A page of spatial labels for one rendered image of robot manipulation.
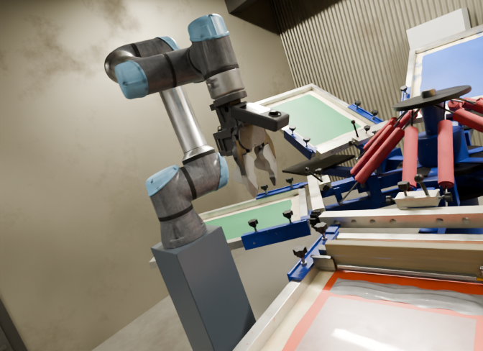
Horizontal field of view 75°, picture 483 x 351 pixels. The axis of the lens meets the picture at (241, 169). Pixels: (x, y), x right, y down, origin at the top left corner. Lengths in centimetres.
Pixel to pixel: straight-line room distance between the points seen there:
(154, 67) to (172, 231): 51
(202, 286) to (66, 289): 227
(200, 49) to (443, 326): 77
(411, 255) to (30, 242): 275
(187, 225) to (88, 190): 221
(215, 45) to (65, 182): 260
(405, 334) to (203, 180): 65
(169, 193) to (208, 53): 49
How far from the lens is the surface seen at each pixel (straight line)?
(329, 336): 88
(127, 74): 69
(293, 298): 99
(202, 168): 100
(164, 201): 98
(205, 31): 64
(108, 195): 319
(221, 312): 109
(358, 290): 99
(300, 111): 250
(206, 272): 103
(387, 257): 98
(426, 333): 86
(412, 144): 147
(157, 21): 387
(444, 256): 94
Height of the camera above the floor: 153
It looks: 10 degrees down
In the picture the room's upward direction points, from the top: 19 degrees counter-clockwise
